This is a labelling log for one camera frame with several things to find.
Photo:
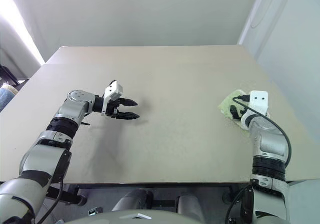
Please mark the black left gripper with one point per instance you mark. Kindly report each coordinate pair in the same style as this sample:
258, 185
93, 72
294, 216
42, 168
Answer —
111, 108

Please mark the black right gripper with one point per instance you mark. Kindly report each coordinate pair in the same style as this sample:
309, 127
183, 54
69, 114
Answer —
235, 115

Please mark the light green towel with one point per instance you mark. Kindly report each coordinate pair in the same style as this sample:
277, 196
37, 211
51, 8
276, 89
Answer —
227, 103

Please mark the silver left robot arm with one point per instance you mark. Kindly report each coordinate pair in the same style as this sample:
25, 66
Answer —
72, 108

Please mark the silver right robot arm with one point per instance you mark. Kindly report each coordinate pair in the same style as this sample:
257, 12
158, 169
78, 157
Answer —
270, 143

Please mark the dark grey rounded shape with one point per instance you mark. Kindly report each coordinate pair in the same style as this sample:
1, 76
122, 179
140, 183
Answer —
188, 205
132, 200

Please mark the small shiny metal part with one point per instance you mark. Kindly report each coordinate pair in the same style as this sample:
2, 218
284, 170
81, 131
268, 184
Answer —
94, 211

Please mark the silver robot torso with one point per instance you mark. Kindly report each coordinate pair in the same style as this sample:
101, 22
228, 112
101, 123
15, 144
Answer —
135, 217

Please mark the blue rolled cloth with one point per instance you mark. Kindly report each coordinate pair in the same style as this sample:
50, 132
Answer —
6, 97

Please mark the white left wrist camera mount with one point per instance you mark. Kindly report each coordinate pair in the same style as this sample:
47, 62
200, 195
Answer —
112, 90

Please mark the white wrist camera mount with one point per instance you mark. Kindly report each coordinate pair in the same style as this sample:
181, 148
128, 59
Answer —
112, 90
258, 101

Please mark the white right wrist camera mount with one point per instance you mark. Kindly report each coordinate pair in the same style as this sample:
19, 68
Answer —
258, 101

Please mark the black metal table frame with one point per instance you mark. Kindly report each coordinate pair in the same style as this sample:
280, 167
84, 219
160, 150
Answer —
65, 195

